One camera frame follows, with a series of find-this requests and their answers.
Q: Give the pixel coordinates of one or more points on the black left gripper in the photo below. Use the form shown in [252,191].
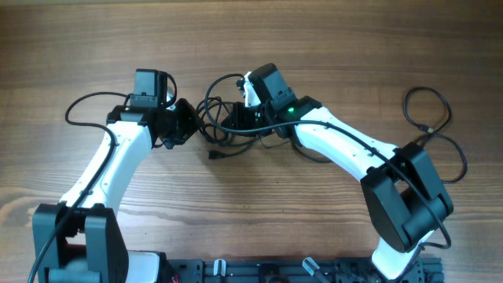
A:
[193,123]

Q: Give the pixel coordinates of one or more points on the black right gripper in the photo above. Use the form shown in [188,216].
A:
[239,119]

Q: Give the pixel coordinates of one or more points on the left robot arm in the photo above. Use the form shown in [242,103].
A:
[79,239]

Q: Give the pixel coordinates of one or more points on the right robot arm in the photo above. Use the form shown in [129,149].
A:
[405,197]

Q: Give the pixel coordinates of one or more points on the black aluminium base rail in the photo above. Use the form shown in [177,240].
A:
[351,270]

